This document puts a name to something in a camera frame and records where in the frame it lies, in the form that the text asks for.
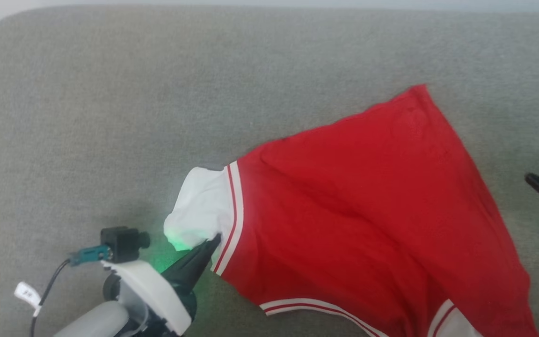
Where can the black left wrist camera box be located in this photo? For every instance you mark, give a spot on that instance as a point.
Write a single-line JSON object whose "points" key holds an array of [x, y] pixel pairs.
{"points": [[122, 243]]}

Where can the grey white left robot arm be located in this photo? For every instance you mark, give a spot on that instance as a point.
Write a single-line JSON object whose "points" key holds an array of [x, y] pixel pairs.
{"points": [[94, 323]]}

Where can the red shorts with white stripes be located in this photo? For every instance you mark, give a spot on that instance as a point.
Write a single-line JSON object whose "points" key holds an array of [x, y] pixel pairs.
{"points": [[367, 210]]}

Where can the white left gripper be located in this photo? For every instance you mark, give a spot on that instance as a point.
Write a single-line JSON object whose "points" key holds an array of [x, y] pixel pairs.
{"points": [[152, 295]]}

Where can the grey fabric sofa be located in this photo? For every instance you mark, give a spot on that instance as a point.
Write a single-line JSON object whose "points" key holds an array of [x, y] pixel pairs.
{"points": [[157, 93]]}

